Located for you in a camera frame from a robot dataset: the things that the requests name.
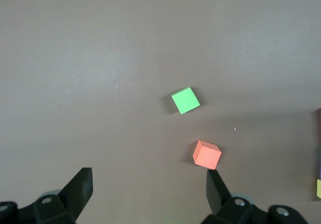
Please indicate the yellow foam cube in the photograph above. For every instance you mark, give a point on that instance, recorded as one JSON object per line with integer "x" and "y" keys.
{"x": 319, "y": 188}

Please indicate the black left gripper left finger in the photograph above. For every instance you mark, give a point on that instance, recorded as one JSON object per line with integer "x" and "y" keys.
{"x": 75, "y": 194}

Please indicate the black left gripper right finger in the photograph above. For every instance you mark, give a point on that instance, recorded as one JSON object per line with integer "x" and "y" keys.
{"x": 215, "y": 191}

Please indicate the brown table mat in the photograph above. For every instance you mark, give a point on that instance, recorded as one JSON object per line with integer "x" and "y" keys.
{"x": 100, "y": 58}

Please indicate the orange foam cube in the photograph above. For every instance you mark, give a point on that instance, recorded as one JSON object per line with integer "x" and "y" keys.
{"x": 206, "y": 156}

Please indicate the green foam cube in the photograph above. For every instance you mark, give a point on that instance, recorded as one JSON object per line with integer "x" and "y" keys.
{"x": 185, "y": 100}

